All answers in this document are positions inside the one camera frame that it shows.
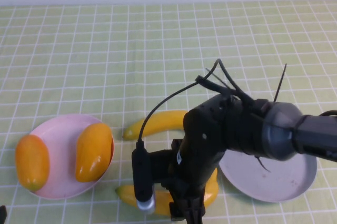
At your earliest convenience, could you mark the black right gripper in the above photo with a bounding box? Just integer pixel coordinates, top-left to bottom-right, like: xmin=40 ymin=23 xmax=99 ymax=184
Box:
xmin=161 ymin=139 xmax=224 ymax=224

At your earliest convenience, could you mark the large yellow banana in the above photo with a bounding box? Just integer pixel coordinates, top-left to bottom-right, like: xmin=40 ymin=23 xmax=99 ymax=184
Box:
xmin=115 ymin=167 xmax=220 ymax=217

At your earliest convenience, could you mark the strongly curved yellow banana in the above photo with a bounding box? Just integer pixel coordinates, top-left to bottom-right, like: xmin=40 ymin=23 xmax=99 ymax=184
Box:
xmin=123 ymin=110 xmax=189 ymax=141

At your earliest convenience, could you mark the orange yellow mango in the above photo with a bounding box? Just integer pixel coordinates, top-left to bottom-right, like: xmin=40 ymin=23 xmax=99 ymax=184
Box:
xmin=75 ymin=122 xmax=113 ymax=183

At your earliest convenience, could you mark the orange mango with green tip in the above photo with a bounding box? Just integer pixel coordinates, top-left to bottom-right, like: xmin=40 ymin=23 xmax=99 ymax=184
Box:
xmin=14 ymin=134 xmax=51 ymax=192

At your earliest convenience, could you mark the grey round plate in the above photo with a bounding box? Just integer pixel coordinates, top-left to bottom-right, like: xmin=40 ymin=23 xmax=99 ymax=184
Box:
xmin=218 ymin=152 xmax=318 ymax=203

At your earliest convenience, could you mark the pink round plate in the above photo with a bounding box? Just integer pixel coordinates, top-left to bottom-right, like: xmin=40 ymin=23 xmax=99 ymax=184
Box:
xmin=26 ymin=114 xmax=115 ymax=200

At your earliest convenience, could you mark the black zip tie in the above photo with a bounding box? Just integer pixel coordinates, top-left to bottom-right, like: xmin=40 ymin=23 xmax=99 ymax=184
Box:
xmin=254 ymin=155 xmax=271 ymax=173
xmin=273 ymin=63 xmax=288 ymax=103

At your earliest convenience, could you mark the green checked tablecloth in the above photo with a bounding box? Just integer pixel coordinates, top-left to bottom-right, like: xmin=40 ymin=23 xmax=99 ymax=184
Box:
xmin=0 ymin=0 xmax=337 ymax=224

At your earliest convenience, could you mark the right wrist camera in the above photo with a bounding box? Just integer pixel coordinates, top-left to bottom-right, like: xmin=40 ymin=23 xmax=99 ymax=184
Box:
xmin=131 ymin=139 xmax=185 ymax=213

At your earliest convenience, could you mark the black right arm cable loop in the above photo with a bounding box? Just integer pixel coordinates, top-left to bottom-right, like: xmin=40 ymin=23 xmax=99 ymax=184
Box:
xmin=195 ymin=59 xmax=255 ymax=105

